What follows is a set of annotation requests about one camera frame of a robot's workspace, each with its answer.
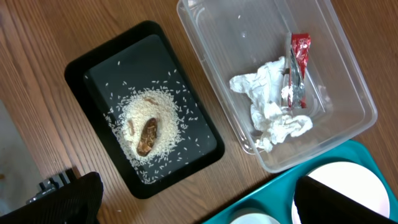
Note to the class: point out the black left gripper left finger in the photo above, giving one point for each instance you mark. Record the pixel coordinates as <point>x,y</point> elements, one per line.
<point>63,198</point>

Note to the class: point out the white rice pile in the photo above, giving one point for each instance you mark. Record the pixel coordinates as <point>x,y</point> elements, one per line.
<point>155,92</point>

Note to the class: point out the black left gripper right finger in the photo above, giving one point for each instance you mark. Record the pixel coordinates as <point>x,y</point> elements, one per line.
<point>318,203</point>

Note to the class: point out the white napkin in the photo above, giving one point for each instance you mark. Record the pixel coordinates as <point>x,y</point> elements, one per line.
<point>264,89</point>

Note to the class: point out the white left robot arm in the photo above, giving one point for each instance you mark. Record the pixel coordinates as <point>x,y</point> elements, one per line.
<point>27,197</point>

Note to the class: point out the large pink plate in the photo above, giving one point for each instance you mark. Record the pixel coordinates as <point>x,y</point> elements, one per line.
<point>356,182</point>

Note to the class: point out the clear plastic bin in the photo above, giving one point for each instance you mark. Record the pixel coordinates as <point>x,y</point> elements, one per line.
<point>236,37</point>

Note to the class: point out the grey bowl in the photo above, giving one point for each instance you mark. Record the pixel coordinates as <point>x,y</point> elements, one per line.
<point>254,218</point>

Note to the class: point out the teal plastic tray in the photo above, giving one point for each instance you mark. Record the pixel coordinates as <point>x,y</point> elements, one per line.
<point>275,198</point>

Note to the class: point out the black tray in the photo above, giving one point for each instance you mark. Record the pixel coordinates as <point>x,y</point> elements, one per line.
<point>141,59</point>

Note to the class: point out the red foil wrapper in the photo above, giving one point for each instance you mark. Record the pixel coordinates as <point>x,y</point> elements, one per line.
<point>296,58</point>

